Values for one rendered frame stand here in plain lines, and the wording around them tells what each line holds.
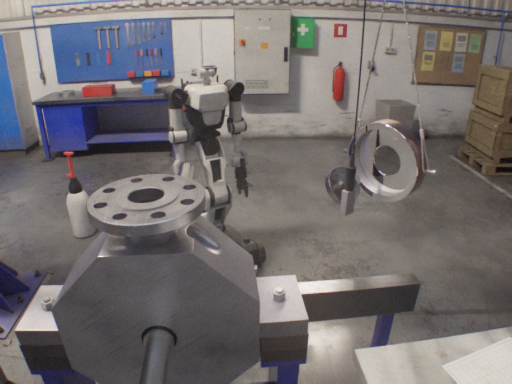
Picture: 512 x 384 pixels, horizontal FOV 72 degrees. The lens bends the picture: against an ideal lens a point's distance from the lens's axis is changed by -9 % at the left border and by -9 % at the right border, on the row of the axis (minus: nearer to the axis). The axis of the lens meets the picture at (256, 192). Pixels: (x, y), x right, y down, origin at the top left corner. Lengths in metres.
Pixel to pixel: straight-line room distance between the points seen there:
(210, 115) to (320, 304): 1.56
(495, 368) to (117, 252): 1.10
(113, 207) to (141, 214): 0.08
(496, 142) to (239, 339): 4.93
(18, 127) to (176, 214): 5.71
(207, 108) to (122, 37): 3.68
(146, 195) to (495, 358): 1.11
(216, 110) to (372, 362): 1.89
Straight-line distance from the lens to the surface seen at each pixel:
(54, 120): 5.87
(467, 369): 1.31
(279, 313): 0.98
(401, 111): 6.06
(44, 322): 1.07
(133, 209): 0.80
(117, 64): 6.14
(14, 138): 6.48
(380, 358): 1.24
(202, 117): 2.58
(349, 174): 1.81
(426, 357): 1.29
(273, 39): 5.66
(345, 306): 1.51
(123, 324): 0.96
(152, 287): 0.87
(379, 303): 1.56
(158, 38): 5.98
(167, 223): 0.75
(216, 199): 2.69
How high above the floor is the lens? 1.77
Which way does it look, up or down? 25 degrees down
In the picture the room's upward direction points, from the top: straight up
